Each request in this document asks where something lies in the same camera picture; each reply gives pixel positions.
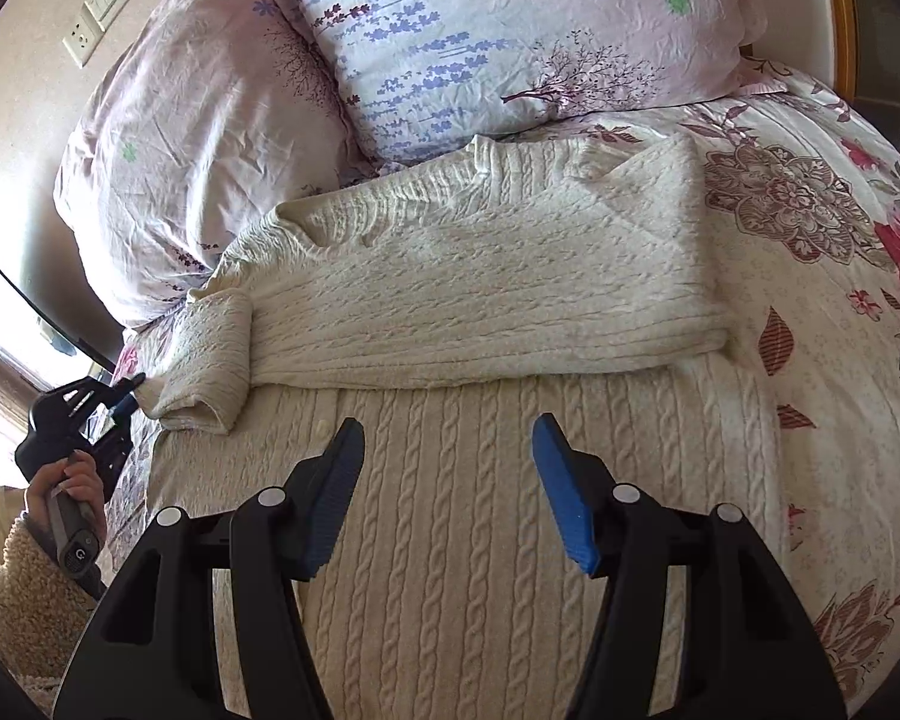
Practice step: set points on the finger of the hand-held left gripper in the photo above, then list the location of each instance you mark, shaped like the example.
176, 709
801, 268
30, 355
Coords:
124, 409
82, 390

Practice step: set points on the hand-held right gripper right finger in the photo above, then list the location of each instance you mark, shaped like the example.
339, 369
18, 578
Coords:
562, 499

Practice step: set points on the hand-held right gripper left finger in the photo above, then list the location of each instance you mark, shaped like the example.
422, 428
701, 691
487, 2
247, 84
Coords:
336, 499

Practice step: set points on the person's left forearm fleece sleeve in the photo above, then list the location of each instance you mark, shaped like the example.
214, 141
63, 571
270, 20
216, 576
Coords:
22, 592

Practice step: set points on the person's left hand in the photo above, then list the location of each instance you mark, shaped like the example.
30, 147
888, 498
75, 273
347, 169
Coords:
82, 476

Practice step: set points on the black flat screen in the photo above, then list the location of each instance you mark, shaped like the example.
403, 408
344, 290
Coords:
60, 315

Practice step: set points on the pink floral pillow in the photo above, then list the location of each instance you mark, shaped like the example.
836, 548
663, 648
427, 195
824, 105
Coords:
195, 127

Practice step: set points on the floral bed sheet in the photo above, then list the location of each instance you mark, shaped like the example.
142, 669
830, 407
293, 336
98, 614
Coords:
832, 315

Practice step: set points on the white pillow with blue flowers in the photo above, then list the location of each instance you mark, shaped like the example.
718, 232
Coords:
510, 22

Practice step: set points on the wooden headboard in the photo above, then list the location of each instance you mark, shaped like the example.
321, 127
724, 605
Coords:
840, 7

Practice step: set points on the white wall socket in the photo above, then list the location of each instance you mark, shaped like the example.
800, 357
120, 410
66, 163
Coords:
81, 40

